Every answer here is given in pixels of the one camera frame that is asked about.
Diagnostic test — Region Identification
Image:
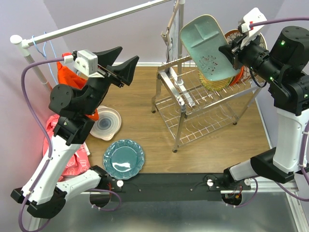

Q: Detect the pink plastic bag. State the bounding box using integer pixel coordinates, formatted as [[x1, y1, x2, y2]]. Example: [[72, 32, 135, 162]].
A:
[[45, 114, 90, 182]]

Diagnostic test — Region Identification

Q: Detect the large floral plate brown rim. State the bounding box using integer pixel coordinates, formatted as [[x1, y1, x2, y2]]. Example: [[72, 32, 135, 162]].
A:
[[259, 33, 267, 50]]

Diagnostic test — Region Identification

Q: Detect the metal dish rack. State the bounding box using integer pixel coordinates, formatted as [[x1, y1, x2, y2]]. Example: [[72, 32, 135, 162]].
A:
[[151, 56, 261, 153]]

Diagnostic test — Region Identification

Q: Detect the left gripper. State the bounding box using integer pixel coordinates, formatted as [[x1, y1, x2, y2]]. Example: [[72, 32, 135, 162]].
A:
[[81, 46, 140, 116]]

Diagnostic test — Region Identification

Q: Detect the white clothes rail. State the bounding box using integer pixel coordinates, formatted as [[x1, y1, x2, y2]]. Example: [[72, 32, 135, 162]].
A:
[[10, 0, 186, 107]]

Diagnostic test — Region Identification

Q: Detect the teal scalloped plate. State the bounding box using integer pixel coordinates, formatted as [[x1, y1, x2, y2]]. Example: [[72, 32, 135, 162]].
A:
[[102, 139, 145, 180]]

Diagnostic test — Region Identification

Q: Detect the grey hanging cloth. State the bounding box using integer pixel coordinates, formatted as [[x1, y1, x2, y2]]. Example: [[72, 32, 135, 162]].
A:
[[166, 14, 179, 62]]

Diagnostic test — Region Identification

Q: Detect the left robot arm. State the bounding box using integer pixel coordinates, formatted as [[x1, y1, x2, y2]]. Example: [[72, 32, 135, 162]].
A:
[[11, 46, 139, 219]]

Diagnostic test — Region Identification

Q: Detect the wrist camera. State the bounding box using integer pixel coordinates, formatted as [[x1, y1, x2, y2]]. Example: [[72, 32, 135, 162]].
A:
[[232, 7, 267, 54], [62, 50, 104, 78]]

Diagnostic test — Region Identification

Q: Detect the orange oven mitt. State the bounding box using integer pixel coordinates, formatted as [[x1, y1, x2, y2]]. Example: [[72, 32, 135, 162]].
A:
[[49, 58, 100, 124]]

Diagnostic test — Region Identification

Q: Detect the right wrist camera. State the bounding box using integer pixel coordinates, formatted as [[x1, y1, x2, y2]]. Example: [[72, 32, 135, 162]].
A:
[[232, 7, 267, 54]]

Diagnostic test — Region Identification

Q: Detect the woven bamboo plate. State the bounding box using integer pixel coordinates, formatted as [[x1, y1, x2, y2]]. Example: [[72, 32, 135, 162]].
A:
[[198, 72, 234, 92]]

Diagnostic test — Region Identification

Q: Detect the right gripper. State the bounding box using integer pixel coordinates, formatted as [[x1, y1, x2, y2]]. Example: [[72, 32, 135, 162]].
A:
[[221, 29, 284, 84]]

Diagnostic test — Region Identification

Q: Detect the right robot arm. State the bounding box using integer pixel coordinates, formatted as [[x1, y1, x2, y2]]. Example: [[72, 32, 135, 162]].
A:
[[219, 26, 309, 189]]

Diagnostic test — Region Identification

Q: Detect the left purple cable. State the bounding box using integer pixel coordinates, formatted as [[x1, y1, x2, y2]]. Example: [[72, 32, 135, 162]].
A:
[[18, 57, 123, 232]]

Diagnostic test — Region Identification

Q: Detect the blue wire hanger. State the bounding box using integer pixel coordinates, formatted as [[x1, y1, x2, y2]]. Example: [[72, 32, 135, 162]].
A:
[[33, 41, 58, 84]]

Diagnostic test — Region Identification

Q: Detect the orange plate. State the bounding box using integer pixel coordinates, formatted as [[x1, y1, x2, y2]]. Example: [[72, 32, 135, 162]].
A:
[[229, 67, 244, 87]]

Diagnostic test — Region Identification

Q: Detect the wooden clip hanger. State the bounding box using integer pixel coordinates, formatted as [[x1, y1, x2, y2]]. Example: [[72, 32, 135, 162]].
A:
[[161, 0, 180, 47]]

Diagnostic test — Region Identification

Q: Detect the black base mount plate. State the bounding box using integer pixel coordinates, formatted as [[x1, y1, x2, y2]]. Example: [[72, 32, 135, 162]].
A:
[[90, 173, 251, 202]]

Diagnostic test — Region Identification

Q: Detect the light blue divided tray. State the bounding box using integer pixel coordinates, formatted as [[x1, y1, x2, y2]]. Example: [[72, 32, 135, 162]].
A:
[[180, 14, 240, 81]]

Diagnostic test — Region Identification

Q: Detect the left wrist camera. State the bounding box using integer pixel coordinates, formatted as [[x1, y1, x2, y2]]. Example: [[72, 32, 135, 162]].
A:
[[62, 50, 104, 78]]

